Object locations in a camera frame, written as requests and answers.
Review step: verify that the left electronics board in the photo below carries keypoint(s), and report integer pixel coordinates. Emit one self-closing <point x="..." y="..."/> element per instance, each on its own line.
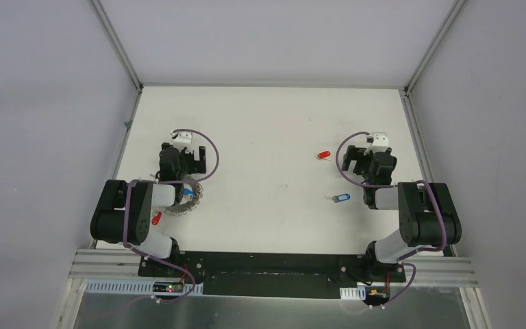
<point x="168" y="287"/>

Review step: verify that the red tag key on table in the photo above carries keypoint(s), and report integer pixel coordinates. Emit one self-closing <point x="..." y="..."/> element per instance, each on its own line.
<point x="324" y="155"/>

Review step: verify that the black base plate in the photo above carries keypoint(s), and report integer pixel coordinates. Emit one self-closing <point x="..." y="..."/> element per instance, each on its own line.
<point x="309" y="276"/>

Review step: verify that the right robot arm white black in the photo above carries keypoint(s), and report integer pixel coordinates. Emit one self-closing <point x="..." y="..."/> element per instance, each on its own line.
<point x="427" y="218"/>

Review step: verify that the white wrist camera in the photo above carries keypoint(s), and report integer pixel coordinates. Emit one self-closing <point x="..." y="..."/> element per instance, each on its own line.
<point x="182" y="140"/>
<point x="378" y="142"/>

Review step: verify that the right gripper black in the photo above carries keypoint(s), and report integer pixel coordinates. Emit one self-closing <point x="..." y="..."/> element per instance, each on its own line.
<point x="355" y="153"/>

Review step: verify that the electronics board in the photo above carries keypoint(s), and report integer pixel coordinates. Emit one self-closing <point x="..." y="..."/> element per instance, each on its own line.
<point x="377" y="293"/>
<point x="168" y="287"/>

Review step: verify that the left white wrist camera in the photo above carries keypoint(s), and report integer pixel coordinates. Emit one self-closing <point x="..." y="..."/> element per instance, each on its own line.
<point x="182" y="140"/>

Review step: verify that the blue tag key on disc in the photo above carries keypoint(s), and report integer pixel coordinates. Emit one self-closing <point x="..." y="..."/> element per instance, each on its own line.
<point x="189" y="194"/>

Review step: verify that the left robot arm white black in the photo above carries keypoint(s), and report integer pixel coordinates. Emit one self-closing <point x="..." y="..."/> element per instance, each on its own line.
<point x="132" y="214"/>

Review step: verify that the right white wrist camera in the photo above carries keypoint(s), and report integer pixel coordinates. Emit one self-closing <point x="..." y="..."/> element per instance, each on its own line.
<point x="378" y="142"/>

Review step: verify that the blue tag key on table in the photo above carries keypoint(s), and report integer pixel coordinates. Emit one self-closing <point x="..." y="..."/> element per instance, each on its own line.
<point x="339" y="198"/>

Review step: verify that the red tag key on disc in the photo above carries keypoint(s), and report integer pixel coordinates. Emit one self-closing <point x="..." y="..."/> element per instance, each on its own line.
<point x="156" y="218"/>

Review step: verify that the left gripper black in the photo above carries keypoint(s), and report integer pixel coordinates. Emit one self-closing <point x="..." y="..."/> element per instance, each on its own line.
<point x="193" y="162"/>

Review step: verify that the right electronics board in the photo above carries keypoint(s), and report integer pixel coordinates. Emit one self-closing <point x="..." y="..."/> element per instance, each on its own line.
<point x="377" y="293"/>

